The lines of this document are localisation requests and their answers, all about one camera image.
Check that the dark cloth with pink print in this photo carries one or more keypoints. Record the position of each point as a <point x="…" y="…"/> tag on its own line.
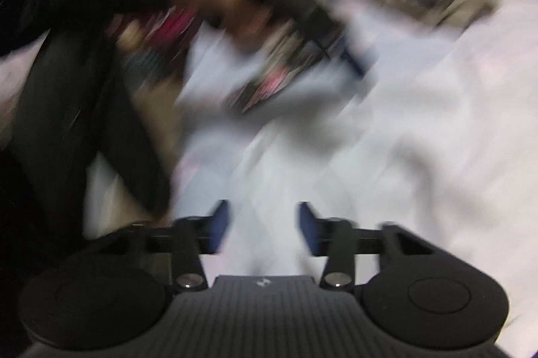
<point x="269" y="85"/>

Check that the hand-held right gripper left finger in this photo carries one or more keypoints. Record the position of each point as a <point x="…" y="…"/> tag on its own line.
<point x="219" y="227"/>

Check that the white sweatshirt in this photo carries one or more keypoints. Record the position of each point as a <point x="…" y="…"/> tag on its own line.
<point x="441" y="131"/>

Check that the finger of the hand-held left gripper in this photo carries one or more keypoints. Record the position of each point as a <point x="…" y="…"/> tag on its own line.
<point x="357" y="61"/>

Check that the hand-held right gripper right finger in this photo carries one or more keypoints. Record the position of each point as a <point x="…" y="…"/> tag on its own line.
<point x="310" y="230"/>

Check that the pink red toy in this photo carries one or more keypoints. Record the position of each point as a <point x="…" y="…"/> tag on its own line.
<point x="176" y="22"/>

